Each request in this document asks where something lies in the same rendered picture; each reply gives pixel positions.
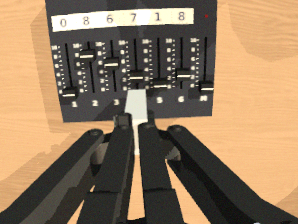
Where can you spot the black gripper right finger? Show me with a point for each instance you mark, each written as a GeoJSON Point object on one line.
{"type": "Point", "coordinates": [221, 195]}

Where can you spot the black lighting desk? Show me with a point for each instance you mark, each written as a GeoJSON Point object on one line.
{"type": "Point", "coordinates": [159, 40]}

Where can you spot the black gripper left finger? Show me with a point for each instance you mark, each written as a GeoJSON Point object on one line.
{"type": "Point", "coordinates": [57, 193]}

